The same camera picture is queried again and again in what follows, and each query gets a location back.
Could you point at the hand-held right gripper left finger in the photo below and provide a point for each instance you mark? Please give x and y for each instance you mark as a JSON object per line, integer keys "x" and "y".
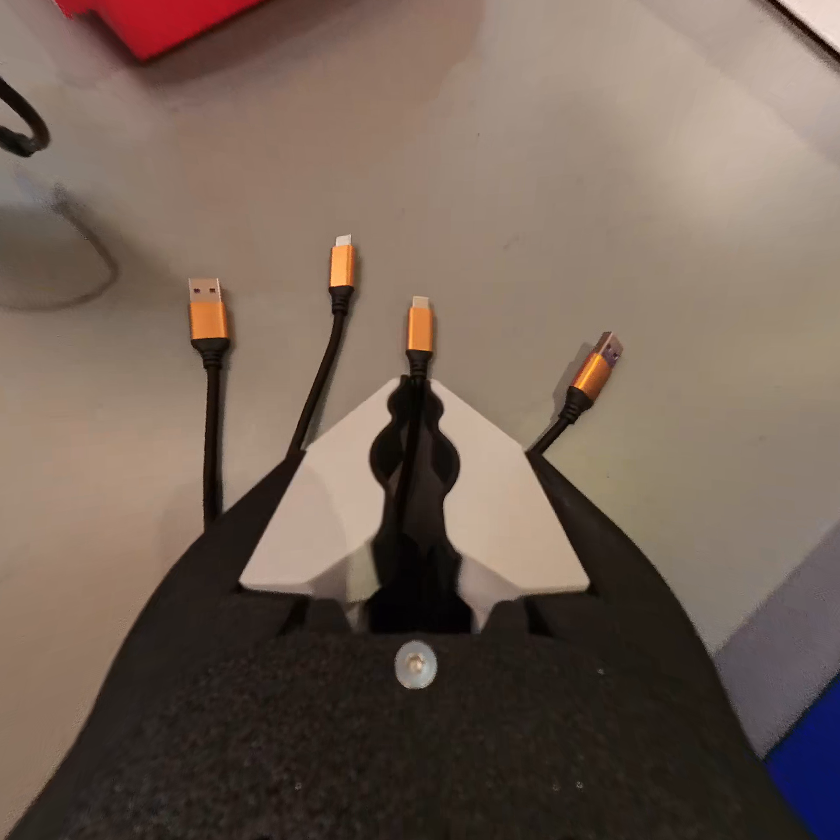
{"x": 308, "y": 525}

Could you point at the blue plastic bin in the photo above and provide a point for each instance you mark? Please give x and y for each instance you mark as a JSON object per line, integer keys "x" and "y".
{"x": 814, "y": 774}

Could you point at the red plastic bin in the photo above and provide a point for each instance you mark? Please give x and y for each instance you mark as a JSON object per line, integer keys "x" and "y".
{"x": 164, "y": 19}

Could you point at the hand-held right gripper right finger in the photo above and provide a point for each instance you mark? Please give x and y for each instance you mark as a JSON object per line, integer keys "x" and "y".
{"x": 518, "y": 525}

